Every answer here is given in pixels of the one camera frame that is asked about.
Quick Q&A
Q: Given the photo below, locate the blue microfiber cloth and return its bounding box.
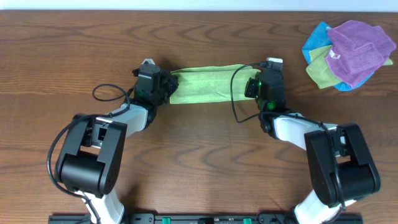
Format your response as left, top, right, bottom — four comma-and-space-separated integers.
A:
302, 21, 373, 91

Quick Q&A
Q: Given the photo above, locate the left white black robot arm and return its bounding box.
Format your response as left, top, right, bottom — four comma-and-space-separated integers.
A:
47, 68, 178, 223

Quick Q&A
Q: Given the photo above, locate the purple microfiber cloth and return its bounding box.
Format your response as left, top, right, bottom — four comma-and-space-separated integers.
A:
325, 20, 397, 88

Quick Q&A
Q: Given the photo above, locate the right black cable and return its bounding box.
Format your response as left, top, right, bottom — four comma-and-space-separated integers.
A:
229, 62, 346, 215

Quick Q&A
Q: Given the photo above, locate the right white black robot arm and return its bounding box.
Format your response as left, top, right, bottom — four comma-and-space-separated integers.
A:
244, 78, 381, 223

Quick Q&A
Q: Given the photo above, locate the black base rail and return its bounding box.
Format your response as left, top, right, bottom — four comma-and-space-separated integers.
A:
48, 213, 364, 224

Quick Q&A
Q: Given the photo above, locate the olive green microfiber cloth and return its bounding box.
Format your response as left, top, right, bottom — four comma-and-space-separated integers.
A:
306, 43, 395, 89

